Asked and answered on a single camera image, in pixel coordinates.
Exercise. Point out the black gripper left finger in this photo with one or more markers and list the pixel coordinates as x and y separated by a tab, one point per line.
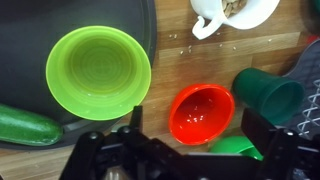
137	118

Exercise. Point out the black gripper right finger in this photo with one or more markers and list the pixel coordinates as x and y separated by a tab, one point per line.
256	131

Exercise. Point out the orange plastic bowl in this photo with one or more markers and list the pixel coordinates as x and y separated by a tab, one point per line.
200	113

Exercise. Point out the pile of peanuts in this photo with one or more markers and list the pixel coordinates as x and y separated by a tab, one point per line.
233	6

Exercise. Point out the dark green plastic cup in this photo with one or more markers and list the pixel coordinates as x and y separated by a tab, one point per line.
266	91

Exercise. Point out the lime green plastic bowl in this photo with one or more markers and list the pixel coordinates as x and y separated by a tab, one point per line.
98	71

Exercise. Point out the grey dish rack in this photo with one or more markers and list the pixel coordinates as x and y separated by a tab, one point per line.
308	86

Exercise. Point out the green zucchini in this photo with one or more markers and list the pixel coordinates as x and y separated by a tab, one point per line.
26	126

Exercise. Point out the dark grey round tray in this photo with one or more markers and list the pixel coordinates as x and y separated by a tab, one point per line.
30	50

